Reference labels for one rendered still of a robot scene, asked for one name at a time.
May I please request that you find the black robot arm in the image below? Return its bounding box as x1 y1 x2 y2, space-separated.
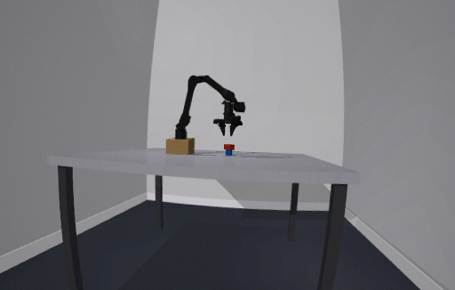
175 76 245 140

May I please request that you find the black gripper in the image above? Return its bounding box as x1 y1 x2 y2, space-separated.
213 110 243 136

